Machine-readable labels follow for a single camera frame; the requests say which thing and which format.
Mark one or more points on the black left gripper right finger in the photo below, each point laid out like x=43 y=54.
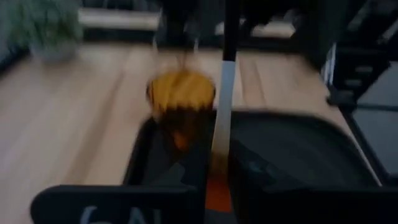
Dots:
x=311 y=208

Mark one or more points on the small green potted plant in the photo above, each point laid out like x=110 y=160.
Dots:
x=43 y=28

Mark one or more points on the amber ribbed glass cup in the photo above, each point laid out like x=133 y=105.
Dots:
x=180 y=93

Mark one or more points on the black rectangular tray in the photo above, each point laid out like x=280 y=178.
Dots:
x=295 y=149

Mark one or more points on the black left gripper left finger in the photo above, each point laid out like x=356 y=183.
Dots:
x=118 y=202

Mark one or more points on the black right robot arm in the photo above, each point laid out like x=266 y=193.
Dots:
x=351 y=46

